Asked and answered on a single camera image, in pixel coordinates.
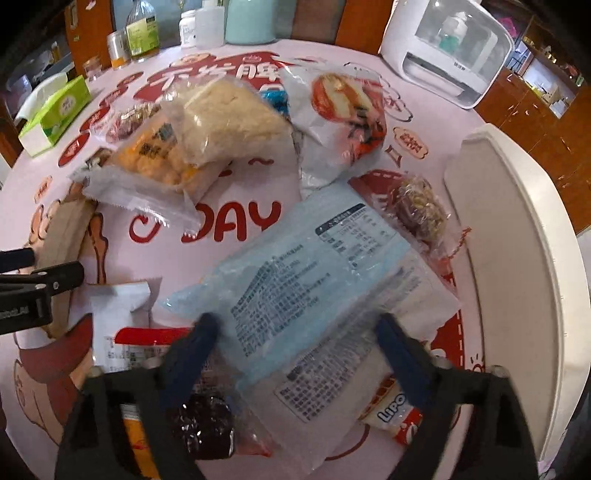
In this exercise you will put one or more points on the white paper card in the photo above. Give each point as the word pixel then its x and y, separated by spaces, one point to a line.
pixel 115 304

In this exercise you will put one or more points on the light blue snack packet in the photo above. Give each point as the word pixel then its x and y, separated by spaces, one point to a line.
pixel 300 286

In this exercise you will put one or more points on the small brown snack packet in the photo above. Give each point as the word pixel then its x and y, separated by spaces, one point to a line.
pixel 99 159

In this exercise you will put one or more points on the orange snack packet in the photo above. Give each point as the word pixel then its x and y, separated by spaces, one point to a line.
pixel 136 438

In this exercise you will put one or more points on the yellow puff snack packet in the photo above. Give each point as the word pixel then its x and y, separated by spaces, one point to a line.
pixel 152 157

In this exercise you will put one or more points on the pale crumb snack bag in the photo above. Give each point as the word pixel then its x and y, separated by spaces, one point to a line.
pixel 226 120

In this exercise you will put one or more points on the white pill bottle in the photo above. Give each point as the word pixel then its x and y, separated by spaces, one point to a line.
pixel 188 27

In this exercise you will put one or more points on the red white labelled packet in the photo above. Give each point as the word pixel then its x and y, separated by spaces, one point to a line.
pixel 134 353

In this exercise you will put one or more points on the nut snack clear wrapper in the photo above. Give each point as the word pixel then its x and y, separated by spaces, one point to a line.
pixel 129 122

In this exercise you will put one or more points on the pale teal container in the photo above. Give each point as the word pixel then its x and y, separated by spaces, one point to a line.
pixel 249 21

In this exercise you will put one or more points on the wooden chair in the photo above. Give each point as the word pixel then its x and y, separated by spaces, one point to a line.
pixel 369 27

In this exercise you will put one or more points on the white storage container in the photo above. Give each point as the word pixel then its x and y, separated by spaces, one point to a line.
pixel 512 258

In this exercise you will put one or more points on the red white cookie packet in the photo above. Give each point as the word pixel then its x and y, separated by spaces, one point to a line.
pixel 392 415

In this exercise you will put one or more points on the dark snack clear wrapper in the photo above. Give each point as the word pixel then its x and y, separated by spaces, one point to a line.
pixel 207 420

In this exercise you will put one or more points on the jar with yellow contents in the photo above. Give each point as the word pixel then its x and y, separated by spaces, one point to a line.
pixel 117 50

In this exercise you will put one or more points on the white plastic bottle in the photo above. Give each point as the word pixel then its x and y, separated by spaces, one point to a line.
pixel 210 23

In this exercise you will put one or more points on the printed pink tablecloth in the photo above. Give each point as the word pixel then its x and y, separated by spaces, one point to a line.
pixel 120 249

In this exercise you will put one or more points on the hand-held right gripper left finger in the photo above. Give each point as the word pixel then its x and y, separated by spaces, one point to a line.
pixel 205 330

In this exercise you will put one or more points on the small glass jar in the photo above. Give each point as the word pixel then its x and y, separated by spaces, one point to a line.
pixel 92 69

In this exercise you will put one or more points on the nut candy red-edged wrapper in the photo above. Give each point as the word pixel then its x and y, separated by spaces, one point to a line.
pixel 420 207

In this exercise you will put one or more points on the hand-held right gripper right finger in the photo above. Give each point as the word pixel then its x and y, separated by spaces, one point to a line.
pixel 399 355

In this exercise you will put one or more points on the small blue snack packet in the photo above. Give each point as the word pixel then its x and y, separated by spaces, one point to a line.
pixel 276 99

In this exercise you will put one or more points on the white red-print snack packet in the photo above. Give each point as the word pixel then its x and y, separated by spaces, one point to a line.
pixel 341 120

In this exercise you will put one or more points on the white countertop appliance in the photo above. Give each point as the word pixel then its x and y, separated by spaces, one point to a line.
pixel 415 69

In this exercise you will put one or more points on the plastic bottle with green label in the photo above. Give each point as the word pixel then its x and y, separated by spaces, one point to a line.
pixel 143 37

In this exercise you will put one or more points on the white teal bottle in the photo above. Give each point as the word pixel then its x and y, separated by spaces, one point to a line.
pixel 455 32

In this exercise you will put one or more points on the green tissue box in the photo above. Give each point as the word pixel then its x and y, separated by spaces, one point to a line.
pixel 60 110

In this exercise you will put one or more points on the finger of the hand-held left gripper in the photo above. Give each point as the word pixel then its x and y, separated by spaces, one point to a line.
pixel 16 259
pixel 60 277

